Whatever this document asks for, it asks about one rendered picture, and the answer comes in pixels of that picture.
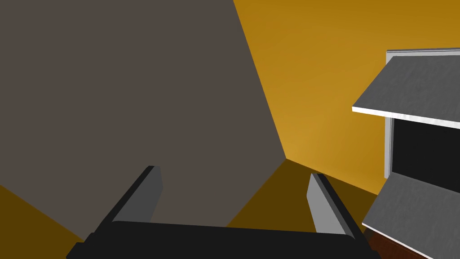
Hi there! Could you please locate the grey shelf unit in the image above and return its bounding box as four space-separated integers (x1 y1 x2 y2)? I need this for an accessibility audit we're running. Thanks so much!
351 47 460 259

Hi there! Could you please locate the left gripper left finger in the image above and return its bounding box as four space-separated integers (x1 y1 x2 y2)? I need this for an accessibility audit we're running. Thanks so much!
97 165 164 229

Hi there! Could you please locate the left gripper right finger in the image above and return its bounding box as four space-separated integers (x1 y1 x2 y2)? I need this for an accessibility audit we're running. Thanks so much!
306 172 364 241

